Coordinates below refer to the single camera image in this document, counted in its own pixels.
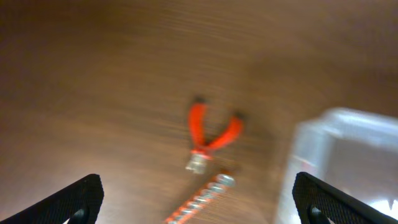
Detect clear plastic container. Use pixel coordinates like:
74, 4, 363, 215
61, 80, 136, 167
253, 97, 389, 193
275, 108, 397, 223

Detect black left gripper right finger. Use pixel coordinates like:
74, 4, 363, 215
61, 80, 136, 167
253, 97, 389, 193
292, 172, 397, 224

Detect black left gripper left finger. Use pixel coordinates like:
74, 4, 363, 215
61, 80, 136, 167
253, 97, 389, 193
1, 174, 104, 224

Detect orange socket bit rail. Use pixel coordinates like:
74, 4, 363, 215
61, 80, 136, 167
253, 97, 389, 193
164, 172, 235, 224

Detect orange handled cutting pliers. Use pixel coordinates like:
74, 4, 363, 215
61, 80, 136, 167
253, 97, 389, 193
185, 96, 245, 174

